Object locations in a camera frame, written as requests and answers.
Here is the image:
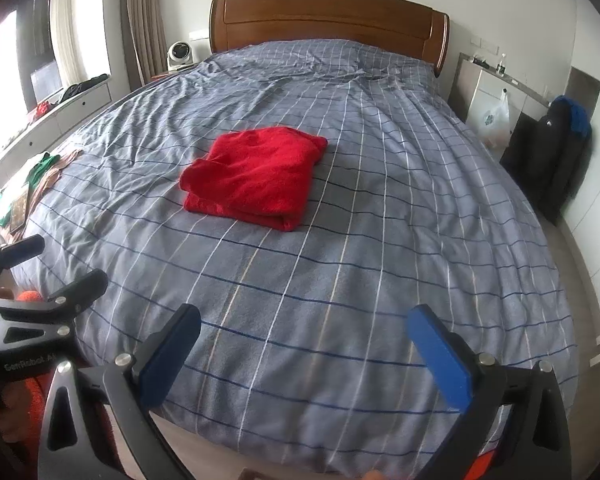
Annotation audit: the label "white window bench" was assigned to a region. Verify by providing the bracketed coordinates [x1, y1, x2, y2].
[0, 75, 113, 226]

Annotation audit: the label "white sheer curtain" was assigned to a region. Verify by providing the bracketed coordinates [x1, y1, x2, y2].
[50, 0, 88, 91]

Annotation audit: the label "white plastic bag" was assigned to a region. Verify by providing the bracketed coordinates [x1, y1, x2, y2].
[467, 87, 511, 148]

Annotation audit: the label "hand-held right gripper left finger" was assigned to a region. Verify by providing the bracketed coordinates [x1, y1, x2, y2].
[37, 303, 202, 480]

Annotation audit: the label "small white fan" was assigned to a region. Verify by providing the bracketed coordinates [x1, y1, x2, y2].
[166, 41, 193, 71]

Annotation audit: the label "bed with grey plaid duvet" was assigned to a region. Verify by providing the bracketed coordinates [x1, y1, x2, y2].
[0, 39, 580, 480]

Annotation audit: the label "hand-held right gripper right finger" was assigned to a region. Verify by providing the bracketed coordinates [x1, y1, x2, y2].
[406, 304, 573, 480]

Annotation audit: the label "pile of clothes, green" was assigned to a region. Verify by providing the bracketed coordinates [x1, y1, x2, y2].
[30, 149, 83, 211]

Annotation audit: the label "blue garment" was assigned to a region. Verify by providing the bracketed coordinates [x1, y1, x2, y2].
[562, 97, 593, 143]

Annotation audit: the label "wooden headboard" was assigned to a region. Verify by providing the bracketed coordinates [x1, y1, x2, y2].
[209, 0, 451, 78]

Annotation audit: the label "black jacket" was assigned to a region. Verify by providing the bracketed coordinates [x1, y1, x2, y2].
[500, 95, 593, 226]

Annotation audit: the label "grey bedside cabinet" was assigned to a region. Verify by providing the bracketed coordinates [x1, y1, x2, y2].
[450, 52, 551, 133]

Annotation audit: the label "red shirt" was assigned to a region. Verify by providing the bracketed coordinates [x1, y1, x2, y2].
[179, 127, 328, 232]

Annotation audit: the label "brown curtain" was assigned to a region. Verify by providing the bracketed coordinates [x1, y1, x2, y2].
[120, 0, 168, 88]

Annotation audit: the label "dark clothes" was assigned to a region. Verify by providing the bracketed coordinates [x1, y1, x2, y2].
[60, 74, 110, 102]

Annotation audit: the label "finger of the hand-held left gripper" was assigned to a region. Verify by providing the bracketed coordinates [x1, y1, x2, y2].
[0, 234, 47, 297]
[0, 268, 110, 347]

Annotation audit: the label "brown patterned book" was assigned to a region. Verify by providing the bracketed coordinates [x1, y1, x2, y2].
[9, 182, 32, 234]

